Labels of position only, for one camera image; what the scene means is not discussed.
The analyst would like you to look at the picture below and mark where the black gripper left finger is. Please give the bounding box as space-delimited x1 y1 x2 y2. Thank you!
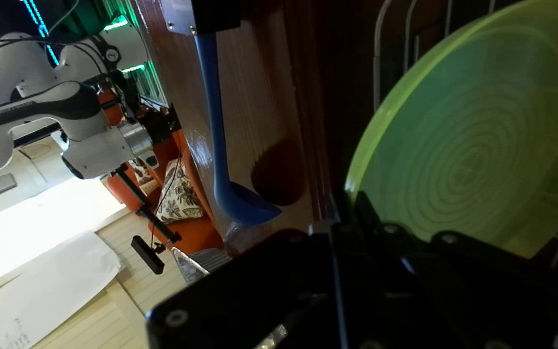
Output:
310 189 359 247

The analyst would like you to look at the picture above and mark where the orange stand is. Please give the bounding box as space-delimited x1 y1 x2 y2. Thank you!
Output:
97 84 227 259

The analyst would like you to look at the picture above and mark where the dark brown wooden board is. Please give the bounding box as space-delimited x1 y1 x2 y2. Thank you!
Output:
134 0 242 245

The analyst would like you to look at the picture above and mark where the small black camera on rod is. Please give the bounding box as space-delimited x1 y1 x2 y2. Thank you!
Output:
113 164 184 278

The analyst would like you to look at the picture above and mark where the metal dish drying rack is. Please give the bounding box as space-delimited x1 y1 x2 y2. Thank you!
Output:
368 0 558 274

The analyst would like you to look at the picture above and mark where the white paper sheet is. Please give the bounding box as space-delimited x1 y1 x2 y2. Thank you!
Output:
0 231 126 349

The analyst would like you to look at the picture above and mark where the patterned cloth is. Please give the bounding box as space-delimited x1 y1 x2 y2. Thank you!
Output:
153 158 207 227

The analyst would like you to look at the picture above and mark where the white robot with label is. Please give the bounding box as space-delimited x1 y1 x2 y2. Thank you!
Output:
0 30 132 183

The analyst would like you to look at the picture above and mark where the yellow-green plastic plate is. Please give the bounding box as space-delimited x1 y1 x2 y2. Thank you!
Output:
345 0 558 260

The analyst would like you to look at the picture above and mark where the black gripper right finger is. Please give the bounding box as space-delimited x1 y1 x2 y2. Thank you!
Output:
355 191 432 247

